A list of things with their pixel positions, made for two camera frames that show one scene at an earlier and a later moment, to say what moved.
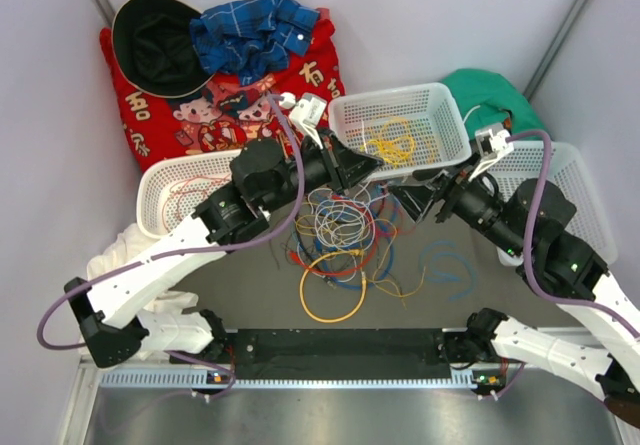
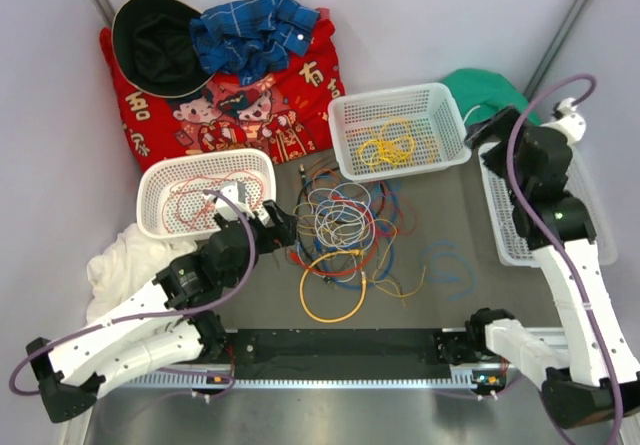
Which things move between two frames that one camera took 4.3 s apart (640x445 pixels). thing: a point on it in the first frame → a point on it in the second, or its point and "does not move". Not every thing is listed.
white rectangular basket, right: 525,162 does not move
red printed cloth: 291,102 does not move
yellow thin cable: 397,144 does not move
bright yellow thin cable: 395,151 does not move
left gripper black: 346,166 → 284,231
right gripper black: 455,185 → 497,126
